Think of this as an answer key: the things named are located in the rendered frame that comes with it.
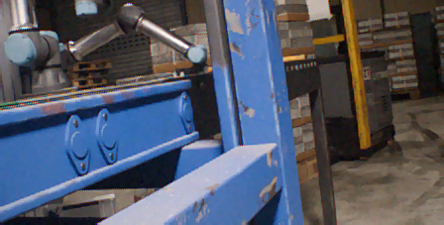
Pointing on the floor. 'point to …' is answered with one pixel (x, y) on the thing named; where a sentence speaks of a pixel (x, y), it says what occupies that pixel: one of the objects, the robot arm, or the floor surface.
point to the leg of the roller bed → (322, 157)
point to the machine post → (252, 80)
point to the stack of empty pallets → (89, 74)
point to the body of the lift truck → (340, 90)
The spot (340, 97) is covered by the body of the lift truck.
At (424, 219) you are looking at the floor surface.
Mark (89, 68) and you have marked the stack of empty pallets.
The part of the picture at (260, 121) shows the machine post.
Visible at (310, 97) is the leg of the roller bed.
